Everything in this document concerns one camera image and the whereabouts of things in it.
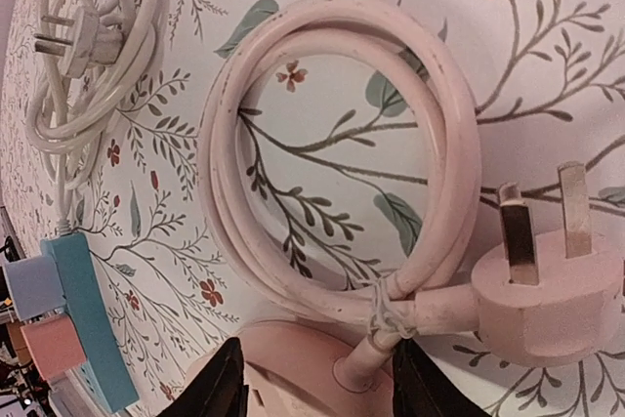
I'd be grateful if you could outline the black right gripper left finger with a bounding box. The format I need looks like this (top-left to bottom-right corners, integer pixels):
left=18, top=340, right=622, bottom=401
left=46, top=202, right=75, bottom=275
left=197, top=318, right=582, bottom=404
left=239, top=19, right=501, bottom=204
left=158, top=337, right=249, bottom=417

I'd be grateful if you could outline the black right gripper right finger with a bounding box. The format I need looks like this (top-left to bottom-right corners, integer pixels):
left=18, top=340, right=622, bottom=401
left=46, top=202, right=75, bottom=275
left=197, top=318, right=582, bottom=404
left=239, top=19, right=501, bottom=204
left=393, top=339, right=488, bottom=417

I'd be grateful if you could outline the pink round power socket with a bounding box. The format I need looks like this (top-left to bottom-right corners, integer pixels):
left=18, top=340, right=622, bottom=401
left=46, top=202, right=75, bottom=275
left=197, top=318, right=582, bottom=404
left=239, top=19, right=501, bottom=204
left=183, top=316, right=396, bottom=417

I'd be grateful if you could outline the teal power strip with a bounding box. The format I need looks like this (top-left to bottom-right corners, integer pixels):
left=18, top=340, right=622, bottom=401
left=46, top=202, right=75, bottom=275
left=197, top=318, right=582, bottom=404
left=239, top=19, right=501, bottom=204
left=40, top=232, right=139, bottom=414

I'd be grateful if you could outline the pink USB charger plug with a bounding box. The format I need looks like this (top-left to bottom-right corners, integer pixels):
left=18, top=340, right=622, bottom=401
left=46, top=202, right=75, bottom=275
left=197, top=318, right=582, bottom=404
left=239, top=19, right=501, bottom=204
left=21, top=313, right=87, bottom=381

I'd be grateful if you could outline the blue USB charger plug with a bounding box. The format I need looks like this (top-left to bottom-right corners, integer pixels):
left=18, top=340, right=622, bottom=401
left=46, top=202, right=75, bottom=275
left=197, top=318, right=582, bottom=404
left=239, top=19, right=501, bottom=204
left=3, top=256, right=65, bottom=321

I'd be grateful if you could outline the floral patterned table mat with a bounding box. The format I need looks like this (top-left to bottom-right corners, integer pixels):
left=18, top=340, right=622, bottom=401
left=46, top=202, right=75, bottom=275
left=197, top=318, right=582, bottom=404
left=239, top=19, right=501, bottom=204
left=69, top=0, right=624, bottom=416

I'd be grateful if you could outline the pink coiled power cable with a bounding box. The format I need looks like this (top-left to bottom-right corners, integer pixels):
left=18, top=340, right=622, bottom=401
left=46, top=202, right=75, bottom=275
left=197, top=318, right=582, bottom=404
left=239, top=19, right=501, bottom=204
left=197, top=0, right=625, bottom=392

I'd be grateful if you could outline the white coiled power cable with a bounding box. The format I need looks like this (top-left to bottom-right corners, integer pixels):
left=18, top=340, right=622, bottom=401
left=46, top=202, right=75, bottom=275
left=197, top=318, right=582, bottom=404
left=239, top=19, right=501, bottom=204
left=23, top=0, right=172, bottom=237

